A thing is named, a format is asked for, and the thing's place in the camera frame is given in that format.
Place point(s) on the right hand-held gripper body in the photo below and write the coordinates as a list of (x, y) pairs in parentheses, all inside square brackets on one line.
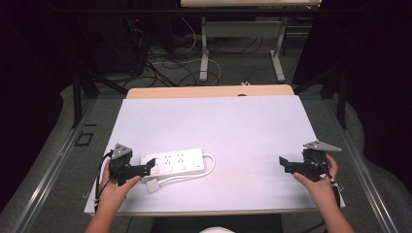
[(313, 160)]

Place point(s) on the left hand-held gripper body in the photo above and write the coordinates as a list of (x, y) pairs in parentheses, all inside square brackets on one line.
[(120, 161)]

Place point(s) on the white power strip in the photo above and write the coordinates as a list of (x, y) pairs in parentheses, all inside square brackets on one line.
[(175, 163)]

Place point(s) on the person's right hand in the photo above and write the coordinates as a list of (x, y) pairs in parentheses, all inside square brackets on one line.
[(319, 189)]

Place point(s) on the person's left hand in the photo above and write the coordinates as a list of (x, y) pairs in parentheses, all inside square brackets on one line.
[(114, 194)]

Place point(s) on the white power plug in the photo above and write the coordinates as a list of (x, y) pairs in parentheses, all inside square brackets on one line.
[(153, 186)]

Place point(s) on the white table mat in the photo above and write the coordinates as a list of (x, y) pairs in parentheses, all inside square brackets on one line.
[(226, 129)]

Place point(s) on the black metal stand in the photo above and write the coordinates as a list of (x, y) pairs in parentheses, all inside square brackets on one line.
[(81, 87), (336, 90)]

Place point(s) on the person's dark clothing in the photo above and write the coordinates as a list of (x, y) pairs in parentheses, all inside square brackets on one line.
[(217, 223)]

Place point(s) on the white desk with metal legs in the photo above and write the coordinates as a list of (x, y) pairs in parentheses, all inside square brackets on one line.
[(243, 29)]

